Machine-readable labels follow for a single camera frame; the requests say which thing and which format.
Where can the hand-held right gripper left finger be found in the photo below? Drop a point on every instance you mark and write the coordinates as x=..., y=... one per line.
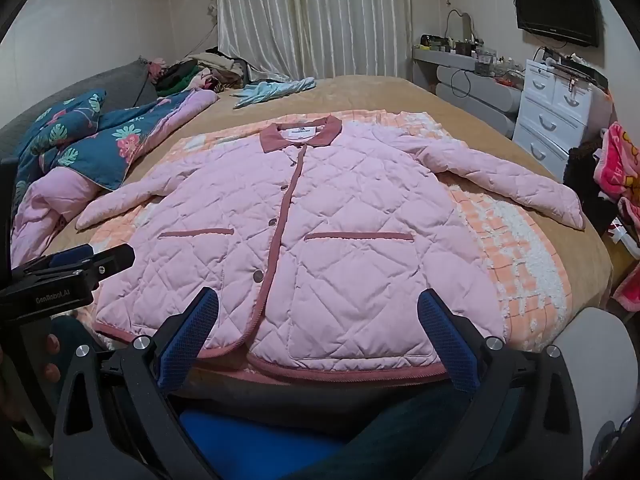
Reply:
x=187, y=340

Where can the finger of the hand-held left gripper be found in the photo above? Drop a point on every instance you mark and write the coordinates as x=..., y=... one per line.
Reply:
x=70, y=256
x=112, y=261

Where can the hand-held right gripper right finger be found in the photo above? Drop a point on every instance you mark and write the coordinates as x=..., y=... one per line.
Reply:
x=450, y=345

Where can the pink quilted jacket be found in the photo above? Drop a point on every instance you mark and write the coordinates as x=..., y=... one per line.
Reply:
x=325, y=240

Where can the pile of clothes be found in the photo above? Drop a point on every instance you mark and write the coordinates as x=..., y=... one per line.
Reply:
x=205, y=72

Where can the person's left hand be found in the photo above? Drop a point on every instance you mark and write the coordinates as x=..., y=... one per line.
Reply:
x=51, y=344

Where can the blue floral quilt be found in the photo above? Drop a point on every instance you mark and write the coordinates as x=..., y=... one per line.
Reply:
x=100, y=150

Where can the person's blue clothing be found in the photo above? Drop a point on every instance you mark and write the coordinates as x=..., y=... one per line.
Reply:
x=260, y=440

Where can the orange checked blanket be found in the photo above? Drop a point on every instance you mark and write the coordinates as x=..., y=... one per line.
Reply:
x=520, y=240

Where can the white bed footboard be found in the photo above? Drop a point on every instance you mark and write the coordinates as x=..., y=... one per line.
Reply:
x=595, y=360

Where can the grey pillow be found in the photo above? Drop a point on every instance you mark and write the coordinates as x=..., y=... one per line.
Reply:
x=100, y=85

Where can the black cloth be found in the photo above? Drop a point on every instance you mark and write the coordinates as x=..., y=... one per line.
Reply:
x=582, y=170

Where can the light blue garment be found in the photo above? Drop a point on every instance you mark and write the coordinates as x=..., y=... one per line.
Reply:
x=270, y=91

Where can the grey dressing table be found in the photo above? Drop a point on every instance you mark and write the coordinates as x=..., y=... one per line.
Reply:
x=480, y=100

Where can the pink printed cloth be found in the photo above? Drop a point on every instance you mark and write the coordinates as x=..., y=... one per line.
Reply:
x=617, y=160

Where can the white drawer cabinet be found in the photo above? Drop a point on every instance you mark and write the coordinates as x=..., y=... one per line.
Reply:
x=547, y=110

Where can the bed with tan cover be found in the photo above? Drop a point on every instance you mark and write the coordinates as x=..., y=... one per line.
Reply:
x=380, y=92

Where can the clutter of small toiletries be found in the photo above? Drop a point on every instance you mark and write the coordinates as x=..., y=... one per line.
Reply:
x=475, y=52

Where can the black set-top box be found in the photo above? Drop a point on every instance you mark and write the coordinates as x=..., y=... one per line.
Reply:
x=580, y=70

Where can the white striped curtain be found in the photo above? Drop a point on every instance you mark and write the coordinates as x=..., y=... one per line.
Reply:
x=310, y=15

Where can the small table mirror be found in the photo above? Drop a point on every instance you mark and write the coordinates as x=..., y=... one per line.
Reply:
x=466, y=27

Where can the black wall television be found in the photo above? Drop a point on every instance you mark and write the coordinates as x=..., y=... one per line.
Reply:
x=555, y=7

